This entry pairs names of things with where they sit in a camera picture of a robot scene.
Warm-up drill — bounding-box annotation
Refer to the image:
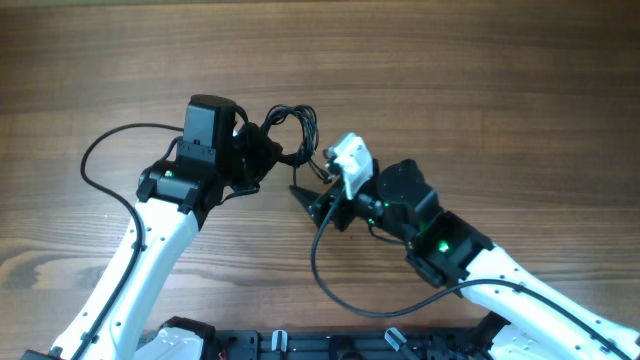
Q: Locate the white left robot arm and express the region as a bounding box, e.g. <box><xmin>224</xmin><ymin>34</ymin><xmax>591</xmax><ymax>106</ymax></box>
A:
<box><xmin>23</xmin><ymin>95</ymin><xmax>282</xmax><ymax>359</ymax></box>

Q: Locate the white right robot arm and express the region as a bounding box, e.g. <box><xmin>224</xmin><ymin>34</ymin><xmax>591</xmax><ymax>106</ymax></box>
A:
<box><xmin>290</xmin><ymin>159</ymin><xmax>639</xmax><ymax>359</ymax></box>

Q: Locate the black right camera cable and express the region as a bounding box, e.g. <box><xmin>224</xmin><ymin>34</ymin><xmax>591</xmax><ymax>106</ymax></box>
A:
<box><xmin>310</xmin><ymin>189</ymin><xmax>631</xmax><ymax>360</ymax></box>

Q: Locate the black camera cable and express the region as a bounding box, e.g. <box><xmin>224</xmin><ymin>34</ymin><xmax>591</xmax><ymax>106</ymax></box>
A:
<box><xmin>310</xmin><ymin>189</ymin><xmax>631</xmax><ymax>360</ymax></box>
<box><xmin>69</xmin><ymin>122</ymin><xmax>186</xmax><ymax>360</ymax></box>

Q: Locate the black left camera cable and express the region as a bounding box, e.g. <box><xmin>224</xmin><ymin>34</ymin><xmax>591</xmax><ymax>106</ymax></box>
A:
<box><xmin>69</xmin><ymin>122</ymin><xmax>186</xmax><ymax>360</ymax></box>

